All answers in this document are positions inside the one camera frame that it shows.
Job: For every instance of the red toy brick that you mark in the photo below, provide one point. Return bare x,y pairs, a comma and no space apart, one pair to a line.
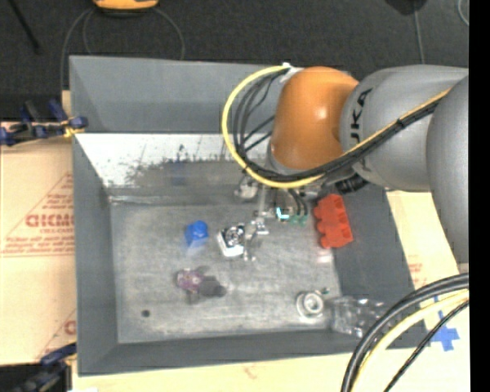
332,227

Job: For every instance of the purple and grey small toy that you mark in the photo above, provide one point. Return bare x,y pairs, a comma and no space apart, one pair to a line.
192,281

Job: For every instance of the black cylinder on white bracket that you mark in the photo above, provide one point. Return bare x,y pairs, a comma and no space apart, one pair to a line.
350,184

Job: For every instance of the brown cardboard board, red print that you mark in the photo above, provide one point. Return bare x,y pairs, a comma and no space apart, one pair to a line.
32,259

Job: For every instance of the white and silver small box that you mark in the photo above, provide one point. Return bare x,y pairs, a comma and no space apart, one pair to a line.
231,240

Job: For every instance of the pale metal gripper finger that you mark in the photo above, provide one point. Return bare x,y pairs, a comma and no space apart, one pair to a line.
261,228
249,248

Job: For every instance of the blue toy block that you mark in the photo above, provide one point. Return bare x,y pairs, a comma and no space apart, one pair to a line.
196,232

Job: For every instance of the clear plastic container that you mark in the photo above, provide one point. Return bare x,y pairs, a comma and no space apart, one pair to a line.
353,314

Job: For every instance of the grey metal bin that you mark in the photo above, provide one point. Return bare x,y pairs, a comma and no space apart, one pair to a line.
155,239

